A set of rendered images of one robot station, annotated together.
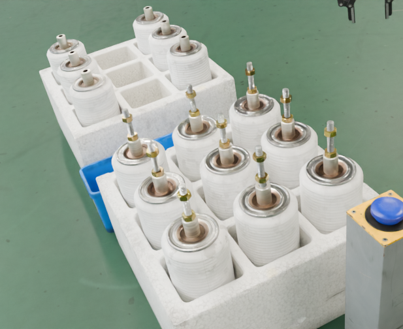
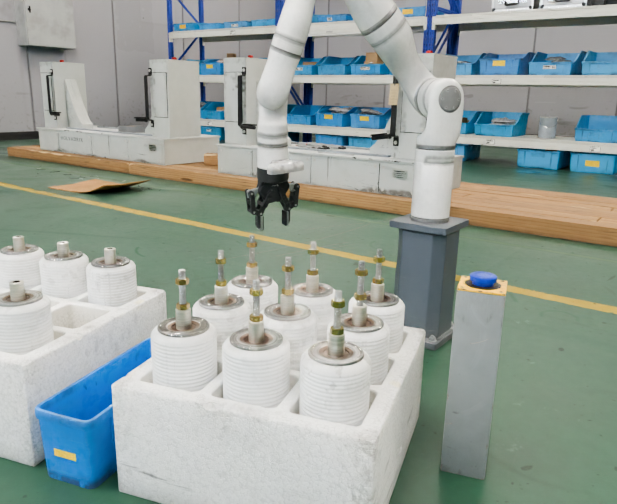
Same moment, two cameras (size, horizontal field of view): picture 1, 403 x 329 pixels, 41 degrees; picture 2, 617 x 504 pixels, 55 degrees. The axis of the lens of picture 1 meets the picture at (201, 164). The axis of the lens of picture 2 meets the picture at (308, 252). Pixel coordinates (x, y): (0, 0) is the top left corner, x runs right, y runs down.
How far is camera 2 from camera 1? 0.67 m
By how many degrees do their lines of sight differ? 51
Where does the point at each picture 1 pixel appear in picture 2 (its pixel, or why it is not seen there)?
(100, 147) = (48, 380)
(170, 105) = (117, 320)
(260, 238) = (376, 354)
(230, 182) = (308, 325)
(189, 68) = (125, 280)
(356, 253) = (468, 325)
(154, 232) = (264, 389)
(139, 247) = (255, 411)
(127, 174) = (191, 347)
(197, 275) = (362, 391)
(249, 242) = not seen: hidden behind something
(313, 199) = not seen: hidden behind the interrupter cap
